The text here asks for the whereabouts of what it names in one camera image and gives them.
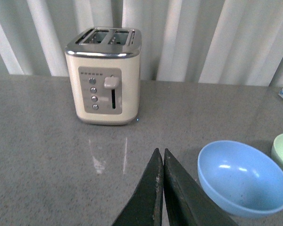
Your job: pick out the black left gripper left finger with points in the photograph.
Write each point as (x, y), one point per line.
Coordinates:
(145, 206)

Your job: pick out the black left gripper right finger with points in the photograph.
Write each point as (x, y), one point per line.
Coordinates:
(186, 203)

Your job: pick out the blue bowl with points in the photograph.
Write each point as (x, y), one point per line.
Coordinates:
(240, 179)

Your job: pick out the cream toaster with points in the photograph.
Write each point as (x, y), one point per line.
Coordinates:
(104, 71)

